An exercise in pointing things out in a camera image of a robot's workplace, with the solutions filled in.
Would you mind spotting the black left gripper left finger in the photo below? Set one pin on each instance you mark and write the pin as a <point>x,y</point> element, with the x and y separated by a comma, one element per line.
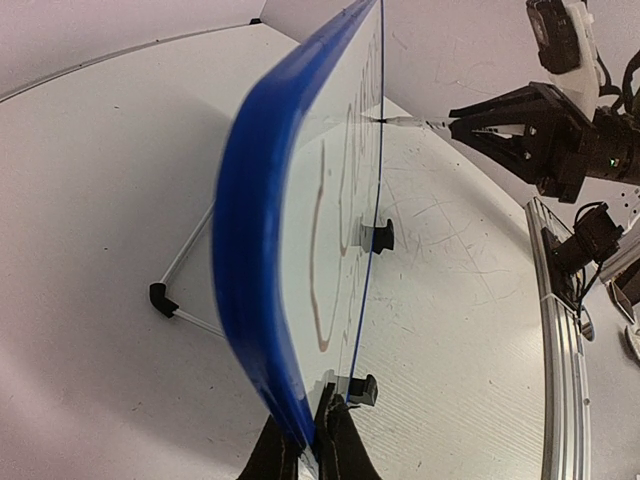
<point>274,457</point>

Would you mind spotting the small blue-framed whiteboard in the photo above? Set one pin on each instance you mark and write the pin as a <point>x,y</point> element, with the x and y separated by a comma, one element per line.
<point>296,205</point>

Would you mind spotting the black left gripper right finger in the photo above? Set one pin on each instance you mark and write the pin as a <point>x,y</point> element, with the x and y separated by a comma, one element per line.
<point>337,446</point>

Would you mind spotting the black whiteboard stand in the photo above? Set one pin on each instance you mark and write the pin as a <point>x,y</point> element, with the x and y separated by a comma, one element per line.
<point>358,391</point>

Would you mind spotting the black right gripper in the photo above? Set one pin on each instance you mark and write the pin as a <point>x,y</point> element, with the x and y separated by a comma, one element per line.
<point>536,133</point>

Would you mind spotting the aluminium front rail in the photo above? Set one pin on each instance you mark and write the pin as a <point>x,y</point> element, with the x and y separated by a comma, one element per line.
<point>567,428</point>

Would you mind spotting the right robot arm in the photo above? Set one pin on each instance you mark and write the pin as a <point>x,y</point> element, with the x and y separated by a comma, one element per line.
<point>615,157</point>

